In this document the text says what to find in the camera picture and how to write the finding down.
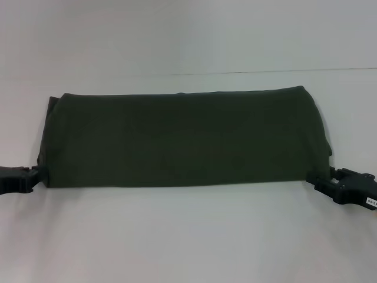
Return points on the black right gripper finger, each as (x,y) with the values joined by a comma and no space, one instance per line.
(340,174)
(321,182)

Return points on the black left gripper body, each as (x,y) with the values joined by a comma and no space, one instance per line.
(14,179)

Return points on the dark green printed t-shirt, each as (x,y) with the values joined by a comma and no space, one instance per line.
(188,138)

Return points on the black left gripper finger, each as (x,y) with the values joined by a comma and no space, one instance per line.
(38,175)

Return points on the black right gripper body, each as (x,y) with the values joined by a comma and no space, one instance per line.
(357,190)

